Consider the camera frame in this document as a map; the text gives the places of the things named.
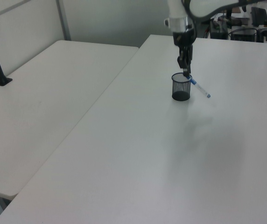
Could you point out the black keyboard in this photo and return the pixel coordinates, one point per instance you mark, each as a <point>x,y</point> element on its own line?
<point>259,16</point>

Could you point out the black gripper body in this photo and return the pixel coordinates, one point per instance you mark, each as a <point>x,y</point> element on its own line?
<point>184,38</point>

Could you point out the black mesh pen cup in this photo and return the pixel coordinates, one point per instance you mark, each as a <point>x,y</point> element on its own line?
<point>181,89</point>

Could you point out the black monitor stand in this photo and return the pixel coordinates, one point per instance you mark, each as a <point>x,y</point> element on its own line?
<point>229,12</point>

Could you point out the blue and white marker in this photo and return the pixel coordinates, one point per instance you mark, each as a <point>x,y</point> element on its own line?
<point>200,88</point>

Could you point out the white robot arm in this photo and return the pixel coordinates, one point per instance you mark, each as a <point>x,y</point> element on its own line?
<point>177,14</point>

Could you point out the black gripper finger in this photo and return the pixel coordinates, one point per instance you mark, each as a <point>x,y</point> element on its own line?
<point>189,58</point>
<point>182,60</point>

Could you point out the black electronics box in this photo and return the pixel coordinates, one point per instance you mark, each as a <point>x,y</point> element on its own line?
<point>218,30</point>

